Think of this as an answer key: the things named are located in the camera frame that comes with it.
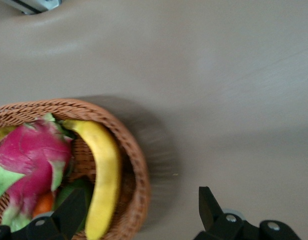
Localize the dark green avocado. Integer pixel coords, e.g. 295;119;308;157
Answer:
53;177;93;232

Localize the brown wicker oval basket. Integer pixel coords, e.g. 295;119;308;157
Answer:
0;97;151;240

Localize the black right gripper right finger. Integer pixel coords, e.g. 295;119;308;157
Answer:
193;186;260;240

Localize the pink dragon fruit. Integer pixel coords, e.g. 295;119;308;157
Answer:
0;112;76;232

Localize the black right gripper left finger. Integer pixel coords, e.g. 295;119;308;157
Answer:
11;187;87;240

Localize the yellow banana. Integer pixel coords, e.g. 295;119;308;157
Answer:
62;119;123;240

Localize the olive brown oval fruit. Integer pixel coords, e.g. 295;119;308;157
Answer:
0;125;18;146

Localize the small orange fruit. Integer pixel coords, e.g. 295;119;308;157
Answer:
32;191;56;218

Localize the metal table edge bracket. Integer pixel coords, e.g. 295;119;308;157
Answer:
0;0;62;15

